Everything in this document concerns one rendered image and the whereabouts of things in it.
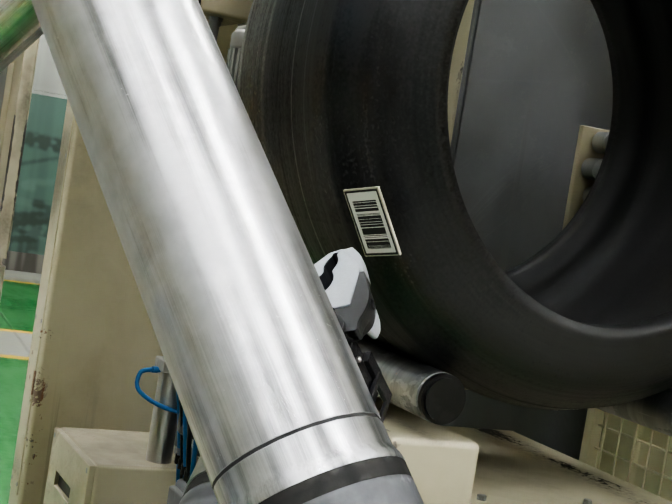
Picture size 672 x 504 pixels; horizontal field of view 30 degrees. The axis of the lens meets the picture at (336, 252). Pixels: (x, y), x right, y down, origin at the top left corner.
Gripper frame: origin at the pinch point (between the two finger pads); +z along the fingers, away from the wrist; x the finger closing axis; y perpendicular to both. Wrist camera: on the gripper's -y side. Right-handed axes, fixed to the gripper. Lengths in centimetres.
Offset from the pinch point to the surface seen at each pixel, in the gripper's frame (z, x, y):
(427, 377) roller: 5.5, -0.7, 17.4
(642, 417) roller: 20.1, 11.2, 38.0
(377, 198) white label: 8.0, 0.8, 0.6
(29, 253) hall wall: 628, -600, 335
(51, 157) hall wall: 677, -571, 282
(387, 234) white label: 7.3, 0.7, 3.7
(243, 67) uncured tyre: 26.1, -15.0, -6.0
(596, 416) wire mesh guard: 48, -3, 62
